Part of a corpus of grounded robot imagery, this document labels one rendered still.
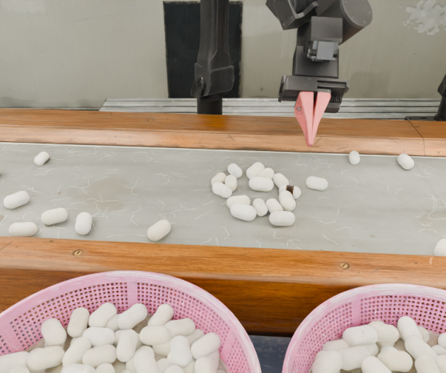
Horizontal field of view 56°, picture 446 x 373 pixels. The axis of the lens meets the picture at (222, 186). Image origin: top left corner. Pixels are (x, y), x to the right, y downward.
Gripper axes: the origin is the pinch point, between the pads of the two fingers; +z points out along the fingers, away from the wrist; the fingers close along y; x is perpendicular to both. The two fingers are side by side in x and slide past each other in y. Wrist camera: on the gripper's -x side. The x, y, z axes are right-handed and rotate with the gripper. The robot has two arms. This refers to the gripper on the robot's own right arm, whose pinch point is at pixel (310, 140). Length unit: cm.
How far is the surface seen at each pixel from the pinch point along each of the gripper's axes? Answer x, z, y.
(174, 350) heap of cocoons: -17.5, 29.9, -14.9
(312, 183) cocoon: 1.9, 6.1, 0.9
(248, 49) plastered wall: 158, -122, -13
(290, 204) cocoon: -2.7, 11.0, -2.9
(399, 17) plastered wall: 148, -143, 72
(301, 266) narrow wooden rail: -12.7, 20.5, -2.5
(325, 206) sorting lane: 0.0, 10.1, 2.6
